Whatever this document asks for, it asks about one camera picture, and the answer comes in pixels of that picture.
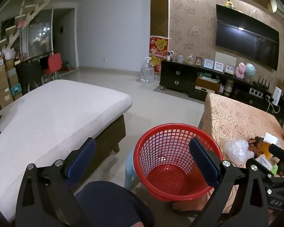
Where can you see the pink plush toy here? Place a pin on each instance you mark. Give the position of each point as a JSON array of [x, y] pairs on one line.
[[239, 71]]

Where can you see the cream storage jar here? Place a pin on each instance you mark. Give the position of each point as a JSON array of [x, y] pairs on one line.
[[229, 85]]

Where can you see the red chair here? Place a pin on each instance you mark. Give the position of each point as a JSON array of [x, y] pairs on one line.
[[54, 62]]

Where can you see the clear plastic bag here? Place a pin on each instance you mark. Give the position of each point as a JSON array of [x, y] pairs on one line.
[[237, 151]]

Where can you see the white plastic bag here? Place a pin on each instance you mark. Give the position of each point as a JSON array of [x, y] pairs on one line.
[[9, 54]]

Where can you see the black plastic bag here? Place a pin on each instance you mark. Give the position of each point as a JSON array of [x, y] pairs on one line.
[[255, 144]]

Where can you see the red festive wall poster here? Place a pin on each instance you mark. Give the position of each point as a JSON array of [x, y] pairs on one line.
[[156, 63], [159, 45]]

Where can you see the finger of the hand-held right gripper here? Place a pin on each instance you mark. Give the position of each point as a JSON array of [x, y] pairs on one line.
[[281, 155]]

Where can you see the white upright box device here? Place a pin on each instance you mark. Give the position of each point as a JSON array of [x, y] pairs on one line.
[[277, 96]]

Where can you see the wooden drawer box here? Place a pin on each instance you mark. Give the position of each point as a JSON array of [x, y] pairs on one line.
[[207, 85]]

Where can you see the wooden staircase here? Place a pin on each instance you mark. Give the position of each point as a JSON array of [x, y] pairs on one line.
[[26, 11]]

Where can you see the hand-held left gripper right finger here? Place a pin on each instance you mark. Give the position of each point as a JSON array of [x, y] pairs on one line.
[[203, 163]]

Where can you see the stack of cardboard boxes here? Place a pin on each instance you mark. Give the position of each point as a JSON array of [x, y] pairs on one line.
[[2, 85]]

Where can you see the green package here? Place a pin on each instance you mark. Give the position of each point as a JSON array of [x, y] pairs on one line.
[[207, 76]]

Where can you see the large clear water bottle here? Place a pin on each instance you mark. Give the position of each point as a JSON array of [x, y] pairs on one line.
[[147, 72]]

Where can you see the white air conditioner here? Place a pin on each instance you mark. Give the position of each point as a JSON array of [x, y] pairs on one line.
[[273, 5]]

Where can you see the black wall television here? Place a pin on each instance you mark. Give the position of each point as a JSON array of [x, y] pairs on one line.
[[246, 37]]

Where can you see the white picture frame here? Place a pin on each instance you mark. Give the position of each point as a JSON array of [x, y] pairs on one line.
[[218, 66], [208, 63], [229, 69]]

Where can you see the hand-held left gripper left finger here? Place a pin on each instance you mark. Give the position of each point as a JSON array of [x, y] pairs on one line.
[[81, 160]]

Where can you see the small brown photo frame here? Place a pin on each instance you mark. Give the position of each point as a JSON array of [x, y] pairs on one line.
[[198, 61]]

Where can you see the white paper napkin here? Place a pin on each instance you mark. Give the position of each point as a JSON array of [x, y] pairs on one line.
[[273, 139]]

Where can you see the black television cabinet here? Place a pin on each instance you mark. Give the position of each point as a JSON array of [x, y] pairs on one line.
[[179, 78]]

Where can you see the person's leg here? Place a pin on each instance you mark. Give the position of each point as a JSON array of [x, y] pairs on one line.
[[108, 203]]

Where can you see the black chair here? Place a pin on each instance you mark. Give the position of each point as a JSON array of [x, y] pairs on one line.
[[28, 72]]

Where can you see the yellow minion toy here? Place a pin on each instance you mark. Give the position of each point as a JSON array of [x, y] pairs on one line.
[[230, 5]]

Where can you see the white rectangular panel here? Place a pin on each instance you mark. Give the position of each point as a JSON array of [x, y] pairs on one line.
[[226, 56]]

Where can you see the white robot figurine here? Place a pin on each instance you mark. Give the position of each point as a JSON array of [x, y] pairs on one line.
[[170, 56]]

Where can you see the white cushioned sofa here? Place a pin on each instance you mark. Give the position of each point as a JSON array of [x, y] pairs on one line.
[[49, 113]]

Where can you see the rose pattern table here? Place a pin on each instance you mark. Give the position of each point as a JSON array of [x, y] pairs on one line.
[[234, 118]]

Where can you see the red mesh plastic basket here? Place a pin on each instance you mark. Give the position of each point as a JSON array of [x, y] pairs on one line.
[[170, 177]]

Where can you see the glass snow globe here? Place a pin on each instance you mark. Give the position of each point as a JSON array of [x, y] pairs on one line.
[[190, 59]]

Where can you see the blue desk globe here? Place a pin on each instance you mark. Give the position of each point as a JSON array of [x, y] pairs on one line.
[[250, 70]]

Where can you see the white power strip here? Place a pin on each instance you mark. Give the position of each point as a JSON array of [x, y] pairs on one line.
[[256, 91]]

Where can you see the blue plastic stool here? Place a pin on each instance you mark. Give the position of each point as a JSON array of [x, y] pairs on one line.
[[130, 167]]

